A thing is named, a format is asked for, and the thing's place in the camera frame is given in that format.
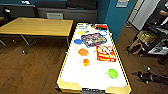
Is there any green plastic bowl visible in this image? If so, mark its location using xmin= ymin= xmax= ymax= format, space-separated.
xmin=107 ymin=68 xmax=120 ymax=79

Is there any yellow-legged white gaming table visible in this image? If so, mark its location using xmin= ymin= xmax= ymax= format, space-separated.
xmin=54 ymin=22 xmax=133 ymax=94

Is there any brown backpack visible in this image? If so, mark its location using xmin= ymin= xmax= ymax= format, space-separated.
xmin=126 ymin=30 xmax=156 ymax=56

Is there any red game box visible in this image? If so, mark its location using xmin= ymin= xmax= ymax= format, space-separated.
xmin=95 ymin=44 xmax=118 ymax=63

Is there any orange fruit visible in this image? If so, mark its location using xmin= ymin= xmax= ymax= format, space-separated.
xmin=82 ymin=58 xmax=91 ymax=67

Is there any small red flat box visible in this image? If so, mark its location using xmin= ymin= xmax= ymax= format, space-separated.
xmin=94 ymin=23 xmax=109 ymax=30

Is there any man in dark shirt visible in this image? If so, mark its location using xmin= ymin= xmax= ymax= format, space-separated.
xmin=148 ymin=0 xmax=168 ymax=27

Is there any long yellow wooden table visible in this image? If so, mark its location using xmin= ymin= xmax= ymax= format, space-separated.
xmin=0 ymin=17 xmax=74 ymax=55

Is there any long dark wall bench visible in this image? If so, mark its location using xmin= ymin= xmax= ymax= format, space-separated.
xmin=0 ymin=4 xmax=38 ymax=19

